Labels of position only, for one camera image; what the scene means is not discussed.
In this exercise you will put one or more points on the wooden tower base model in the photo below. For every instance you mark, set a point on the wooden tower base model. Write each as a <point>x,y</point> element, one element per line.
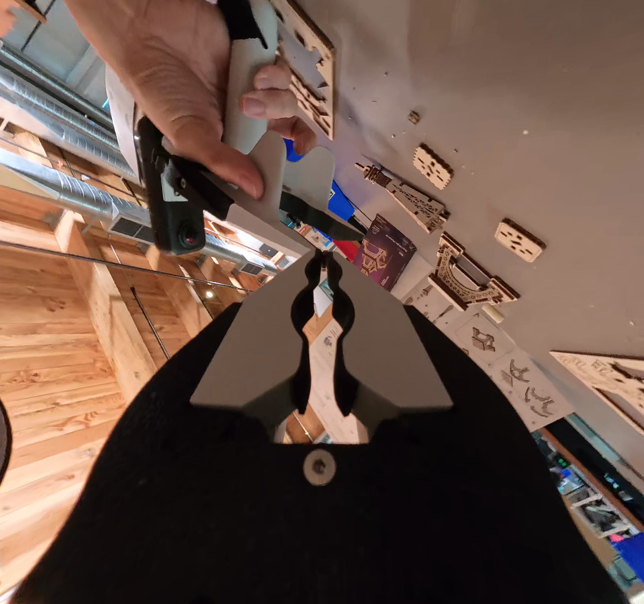
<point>445,267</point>

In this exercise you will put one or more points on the diagram instruction sheet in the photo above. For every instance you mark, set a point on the diagram instruction sheet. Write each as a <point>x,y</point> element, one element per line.
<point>528,377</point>

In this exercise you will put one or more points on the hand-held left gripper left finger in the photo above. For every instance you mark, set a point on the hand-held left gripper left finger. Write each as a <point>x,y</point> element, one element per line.
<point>251,357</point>

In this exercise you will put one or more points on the wooden tower spire model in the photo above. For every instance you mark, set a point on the wooden tower spire model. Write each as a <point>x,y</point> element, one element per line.
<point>417,204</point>

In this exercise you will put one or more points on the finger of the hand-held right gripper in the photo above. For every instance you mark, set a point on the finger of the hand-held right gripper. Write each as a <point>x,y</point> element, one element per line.
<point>271,171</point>
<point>312,181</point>

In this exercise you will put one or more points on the small square wooden plate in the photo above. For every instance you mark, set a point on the small square wooden plate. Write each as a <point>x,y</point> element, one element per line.
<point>521,240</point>
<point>432,166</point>

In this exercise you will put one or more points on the blue bin with tag label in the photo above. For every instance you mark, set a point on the blue bin with tag label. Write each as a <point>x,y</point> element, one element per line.
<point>338,201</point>

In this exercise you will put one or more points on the small white wax stick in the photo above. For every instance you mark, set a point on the small white wax stick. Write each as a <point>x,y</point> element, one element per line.
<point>493,313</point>

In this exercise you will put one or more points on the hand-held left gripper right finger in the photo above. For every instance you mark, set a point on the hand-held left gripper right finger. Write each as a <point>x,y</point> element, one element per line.
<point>392,362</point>

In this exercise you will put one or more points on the person's right hand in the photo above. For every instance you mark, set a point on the person's right hand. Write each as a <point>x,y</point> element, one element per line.
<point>176,70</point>

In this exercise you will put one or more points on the wooden parts sheet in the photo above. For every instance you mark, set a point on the wooden parts sheet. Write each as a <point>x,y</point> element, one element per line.
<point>583,367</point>
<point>329,60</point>

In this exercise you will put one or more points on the purple puzzle box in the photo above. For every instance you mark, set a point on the purple puzzle box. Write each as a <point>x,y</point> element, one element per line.
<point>382,256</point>

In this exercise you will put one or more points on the silver ventilation duct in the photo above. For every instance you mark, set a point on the silver ventilation duct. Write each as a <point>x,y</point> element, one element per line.
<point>50,100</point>
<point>75,191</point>

